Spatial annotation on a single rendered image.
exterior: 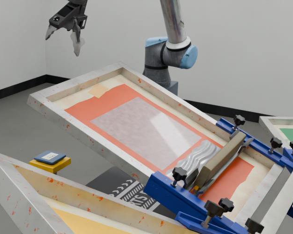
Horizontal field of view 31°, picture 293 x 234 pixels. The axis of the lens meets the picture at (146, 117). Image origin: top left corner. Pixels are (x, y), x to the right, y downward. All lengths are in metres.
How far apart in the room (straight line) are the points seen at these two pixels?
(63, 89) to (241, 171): 0.69
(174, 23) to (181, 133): 0.61
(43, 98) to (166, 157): 0.45
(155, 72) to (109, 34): 3.87
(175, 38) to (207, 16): 3.41
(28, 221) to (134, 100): 1.35
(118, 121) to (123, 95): 0.21
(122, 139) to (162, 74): 0.85
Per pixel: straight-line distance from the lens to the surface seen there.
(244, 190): 1.83
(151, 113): 1.98
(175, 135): 1.91
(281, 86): 5.68
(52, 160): 2.29
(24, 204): 0.73
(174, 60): 2.45
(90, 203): 0.99
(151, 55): 2.52
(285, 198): 1.74
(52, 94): 1.79
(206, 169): 1.62
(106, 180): 2.15
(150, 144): 1.80
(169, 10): 2.33
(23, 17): 6.59
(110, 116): 1.85
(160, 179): 1.55
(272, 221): 1.60
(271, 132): 2.68
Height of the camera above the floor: 1.90
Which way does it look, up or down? 19 degrees down
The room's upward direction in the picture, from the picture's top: 2 degrees clockwise
